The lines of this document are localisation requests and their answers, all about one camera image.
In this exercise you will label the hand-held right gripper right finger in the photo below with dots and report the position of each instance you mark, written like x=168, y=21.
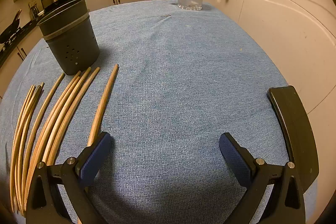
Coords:
x=233, y=161

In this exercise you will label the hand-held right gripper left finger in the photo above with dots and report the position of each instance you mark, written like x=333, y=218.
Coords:
x=95, y=158

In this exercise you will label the bunch of wooden chopsticks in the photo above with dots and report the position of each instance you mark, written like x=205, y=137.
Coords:
x=67, y=111

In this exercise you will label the dark grey utensil holder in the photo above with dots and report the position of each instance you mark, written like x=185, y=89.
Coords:
x=68, y=40

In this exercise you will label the black chair back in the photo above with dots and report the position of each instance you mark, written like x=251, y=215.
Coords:
x=294, y=129

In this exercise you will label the blue tablecloth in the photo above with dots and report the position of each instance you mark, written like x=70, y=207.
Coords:
x=170, y=82

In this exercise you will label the black wok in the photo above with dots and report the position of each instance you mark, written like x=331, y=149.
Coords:
x=10, y=29

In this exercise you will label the steel kettle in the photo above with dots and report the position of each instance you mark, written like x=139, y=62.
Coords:
x=34, y=12

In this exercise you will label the metal paper clip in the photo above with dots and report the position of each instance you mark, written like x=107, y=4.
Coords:
x=166, y=15

